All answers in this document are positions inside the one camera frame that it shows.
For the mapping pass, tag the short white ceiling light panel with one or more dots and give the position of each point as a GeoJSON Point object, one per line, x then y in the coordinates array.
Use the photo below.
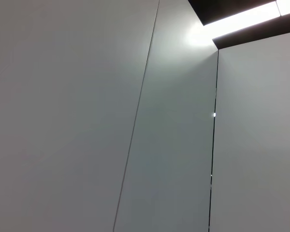
{"type": "Point", "coordinates": [288, 6]}

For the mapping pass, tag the long white ceiling light panel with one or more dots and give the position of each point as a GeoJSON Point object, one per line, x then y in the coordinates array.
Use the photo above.
{"type": "Point", "coordinates": [241, 20]}

